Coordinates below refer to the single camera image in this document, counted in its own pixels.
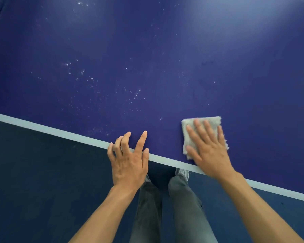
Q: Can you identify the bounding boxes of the person's left forearm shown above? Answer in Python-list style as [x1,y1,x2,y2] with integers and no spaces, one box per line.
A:
[68,185,140,243]

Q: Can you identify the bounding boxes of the person's left hand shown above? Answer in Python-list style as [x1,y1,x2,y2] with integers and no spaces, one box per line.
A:
[107,131,150,193]

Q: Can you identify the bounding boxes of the grey cleaning cloth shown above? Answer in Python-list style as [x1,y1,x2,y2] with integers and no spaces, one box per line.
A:
[181,116,230,160]

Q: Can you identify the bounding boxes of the person's right forearm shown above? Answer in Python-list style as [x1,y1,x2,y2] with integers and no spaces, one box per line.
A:
[219,171,304,243]

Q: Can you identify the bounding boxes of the person's right hand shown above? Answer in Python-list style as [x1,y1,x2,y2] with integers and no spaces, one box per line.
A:
[185,119,237,183]

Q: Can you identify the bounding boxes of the grey trousers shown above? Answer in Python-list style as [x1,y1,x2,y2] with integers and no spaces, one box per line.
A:
[129,174,219,243]

